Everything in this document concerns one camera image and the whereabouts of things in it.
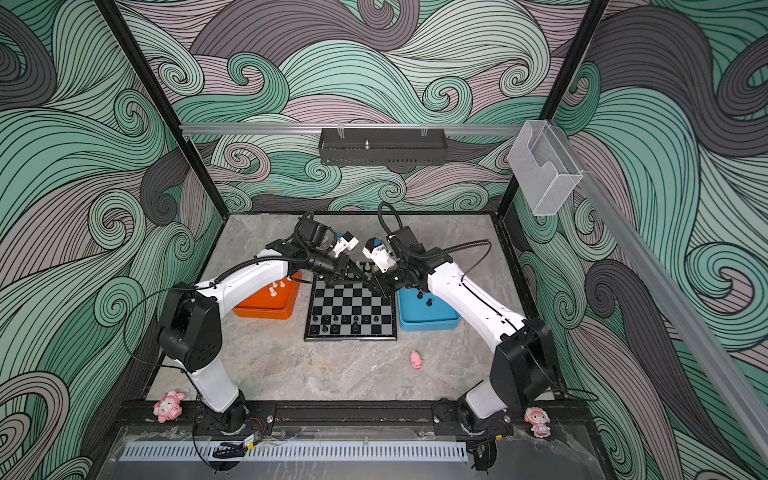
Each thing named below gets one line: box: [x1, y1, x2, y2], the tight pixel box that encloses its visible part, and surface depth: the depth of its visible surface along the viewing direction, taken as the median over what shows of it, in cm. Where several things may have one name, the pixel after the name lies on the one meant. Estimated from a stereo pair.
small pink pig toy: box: [410, 350, 423, 370], surface depth 83 cm
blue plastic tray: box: [397, 287, 461, 332], surface depth 94 cm
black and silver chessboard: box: [304, 261, 398, 341], surface depth 92 cm
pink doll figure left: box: [153, 390, 186, 423], surface depth 74 cm
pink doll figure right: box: [524, 406, 551, 438], surface depth 72 cm
